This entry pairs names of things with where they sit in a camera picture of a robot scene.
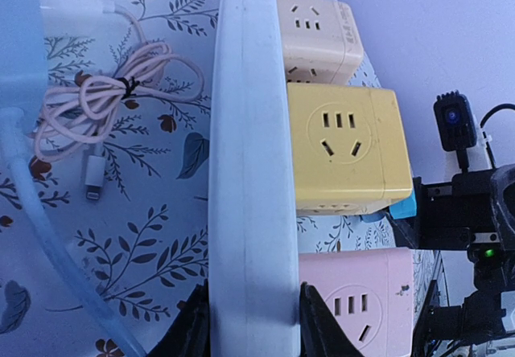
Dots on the yellow cube socket adapter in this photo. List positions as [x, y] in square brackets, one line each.
[349, 149]

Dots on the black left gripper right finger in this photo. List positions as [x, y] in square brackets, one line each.
[321, 335]

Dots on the floral tablecloth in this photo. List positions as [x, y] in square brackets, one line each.
[144, 243]

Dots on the beige cube socket adapter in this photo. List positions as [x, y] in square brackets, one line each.
[320, 41]

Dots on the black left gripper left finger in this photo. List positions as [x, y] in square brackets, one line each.
[189, 334]

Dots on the pink cube socket adapter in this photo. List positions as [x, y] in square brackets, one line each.
[370, 293]

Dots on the white power strip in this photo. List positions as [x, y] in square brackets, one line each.
[253, 275]

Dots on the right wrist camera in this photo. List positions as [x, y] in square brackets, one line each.
[456, 126]

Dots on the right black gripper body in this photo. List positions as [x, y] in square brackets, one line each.
[474, 212]

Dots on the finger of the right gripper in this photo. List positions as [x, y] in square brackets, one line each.
[405, 232]

